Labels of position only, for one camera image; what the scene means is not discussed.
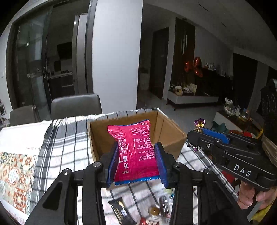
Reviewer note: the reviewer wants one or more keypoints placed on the brown cardboard box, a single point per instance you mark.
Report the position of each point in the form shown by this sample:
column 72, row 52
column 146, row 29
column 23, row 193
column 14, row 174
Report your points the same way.
column 162, row 129

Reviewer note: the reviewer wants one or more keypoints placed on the silver refrigerator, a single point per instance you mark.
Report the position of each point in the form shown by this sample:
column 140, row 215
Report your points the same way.
column 78, row 54

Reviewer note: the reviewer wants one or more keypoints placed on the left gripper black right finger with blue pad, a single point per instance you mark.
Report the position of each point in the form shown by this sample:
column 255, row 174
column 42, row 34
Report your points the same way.
column 216, row 205

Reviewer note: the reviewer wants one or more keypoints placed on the patterned table mat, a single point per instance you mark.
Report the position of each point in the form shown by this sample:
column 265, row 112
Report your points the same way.
column 17, row 178

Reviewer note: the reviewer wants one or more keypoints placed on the pink snack packet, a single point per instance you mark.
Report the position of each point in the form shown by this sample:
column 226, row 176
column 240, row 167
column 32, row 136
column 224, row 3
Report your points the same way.
column 134, row 158

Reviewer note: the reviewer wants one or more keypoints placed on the glass sliding door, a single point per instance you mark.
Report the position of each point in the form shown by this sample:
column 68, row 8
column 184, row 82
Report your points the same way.
column 26, row 67

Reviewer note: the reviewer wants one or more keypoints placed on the yellow round jelly cup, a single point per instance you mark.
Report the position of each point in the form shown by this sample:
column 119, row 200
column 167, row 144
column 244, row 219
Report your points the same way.
column 154, row 211

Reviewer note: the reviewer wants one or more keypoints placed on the grey dining chair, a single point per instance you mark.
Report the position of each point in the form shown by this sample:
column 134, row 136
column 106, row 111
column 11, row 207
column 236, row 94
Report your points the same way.
column 76, row 105
column 22, row 115

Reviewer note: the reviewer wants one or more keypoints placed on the black snack bar packet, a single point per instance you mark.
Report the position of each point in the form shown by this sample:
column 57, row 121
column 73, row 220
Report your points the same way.
column 121, row 212

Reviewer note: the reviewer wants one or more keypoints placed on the white low tv cabinet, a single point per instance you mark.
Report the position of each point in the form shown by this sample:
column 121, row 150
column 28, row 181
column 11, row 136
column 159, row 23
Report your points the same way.
column 189, row 101

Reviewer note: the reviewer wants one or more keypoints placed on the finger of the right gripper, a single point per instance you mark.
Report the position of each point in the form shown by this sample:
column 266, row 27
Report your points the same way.
column 217, row 135
column 208, row 143

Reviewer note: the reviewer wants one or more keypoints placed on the red heart balloons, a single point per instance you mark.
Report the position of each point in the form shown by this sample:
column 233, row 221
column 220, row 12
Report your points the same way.
column 194, row 66

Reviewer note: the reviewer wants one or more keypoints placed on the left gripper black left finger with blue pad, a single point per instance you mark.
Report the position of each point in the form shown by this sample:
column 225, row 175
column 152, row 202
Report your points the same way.
column 59, row 203

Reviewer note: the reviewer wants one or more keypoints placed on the white lotus ornament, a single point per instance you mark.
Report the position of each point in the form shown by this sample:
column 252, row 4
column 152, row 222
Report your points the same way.
column 229, row 108

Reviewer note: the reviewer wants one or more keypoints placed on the colourful foil candy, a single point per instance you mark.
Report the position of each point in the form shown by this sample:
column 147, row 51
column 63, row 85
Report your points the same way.
column 199, row 124

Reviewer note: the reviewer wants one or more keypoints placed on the checkered white tablecloth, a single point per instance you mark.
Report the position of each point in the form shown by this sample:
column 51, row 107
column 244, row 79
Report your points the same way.
column 67, row 145

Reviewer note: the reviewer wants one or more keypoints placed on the person's right hand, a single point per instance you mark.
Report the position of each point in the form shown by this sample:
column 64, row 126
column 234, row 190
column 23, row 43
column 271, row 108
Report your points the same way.
column 247, row 195

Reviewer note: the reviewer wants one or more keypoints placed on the red snack packet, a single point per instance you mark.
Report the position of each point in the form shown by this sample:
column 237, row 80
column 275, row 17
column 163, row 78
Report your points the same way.
column 144, row 221

